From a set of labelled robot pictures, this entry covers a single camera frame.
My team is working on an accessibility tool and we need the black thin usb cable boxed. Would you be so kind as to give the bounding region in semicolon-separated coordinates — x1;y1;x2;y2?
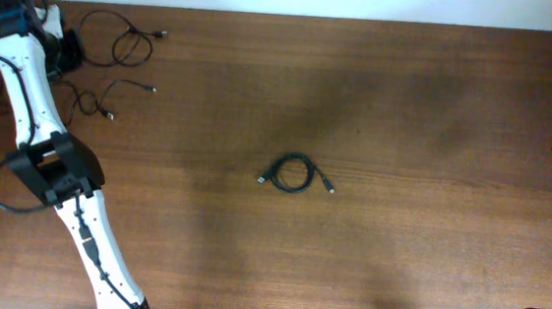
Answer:
73;7;169;73

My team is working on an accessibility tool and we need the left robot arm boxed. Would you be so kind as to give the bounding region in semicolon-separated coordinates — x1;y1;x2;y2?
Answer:
0;0;150;309

